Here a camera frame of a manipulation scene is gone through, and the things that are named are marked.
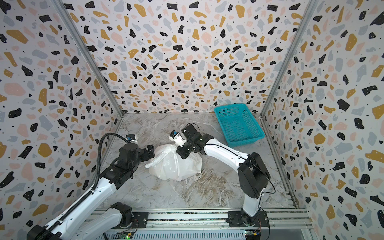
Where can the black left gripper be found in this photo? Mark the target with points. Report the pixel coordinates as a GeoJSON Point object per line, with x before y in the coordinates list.
{"type": "Point", "coordinates": [149, 152]}

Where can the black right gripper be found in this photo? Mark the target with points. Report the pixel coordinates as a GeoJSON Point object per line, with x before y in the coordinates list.
{"type": "Point", "coordinates": [184, 149]}

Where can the white plastic bag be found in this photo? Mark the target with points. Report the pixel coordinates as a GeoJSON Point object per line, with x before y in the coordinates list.
{"type": "Point", "coordinates": [168, 164]}

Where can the teal plastic mesh basket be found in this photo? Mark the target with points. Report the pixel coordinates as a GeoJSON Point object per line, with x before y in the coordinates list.
{"type": "Point", "coordinates": [238, 124]}

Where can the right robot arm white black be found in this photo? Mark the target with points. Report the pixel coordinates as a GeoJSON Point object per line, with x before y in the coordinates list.
{"type": "Point", "coordinates": [252, 172]}

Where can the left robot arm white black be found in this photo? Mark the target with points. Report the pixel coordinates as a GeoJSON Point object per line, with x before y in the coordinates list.
{"type": "Point", "coordinates": [87, 198]}

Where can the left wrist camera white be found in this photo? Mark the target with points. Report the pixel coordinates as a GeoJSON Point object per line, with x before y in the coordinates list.
{"type": "Point", "coordinates": [132, 138]}

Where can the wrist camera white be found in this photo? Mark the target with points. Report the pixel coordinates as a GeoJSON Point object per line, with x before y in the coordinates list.
{"type": "Point", "coordinates": [132, 138]}
{"type": "Point", "coordinates": [177, 138]}

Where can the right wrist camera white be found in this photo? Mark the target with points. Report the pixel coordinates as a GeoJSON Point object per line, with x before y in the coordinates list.
{"type": "Point", "coordinates": [177, 138]}

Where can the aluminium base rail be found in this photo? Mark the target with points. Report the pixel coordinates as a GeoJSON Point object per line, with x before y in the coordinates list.
{"type": "Point", "coordinates": [269, 224]}

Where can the left aluminium corner post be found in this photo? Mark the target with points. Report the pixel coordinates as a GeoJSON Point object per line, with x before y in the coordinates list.
{"type": "Point", "coordinates": [64, 15]}

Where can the aluminium corner post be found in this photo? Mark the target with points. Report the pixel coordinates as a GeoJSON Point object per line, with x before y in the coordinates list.
{"type": "Point", "coordinates": [312, 4]}
{"type": "Point", "coordinates": [64, 15]}

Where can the right aluminium corner post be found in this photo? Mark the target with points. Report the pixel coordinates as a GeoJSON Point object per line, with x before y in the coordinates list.
{"type": "Point", "coordinates": [312, 4]}

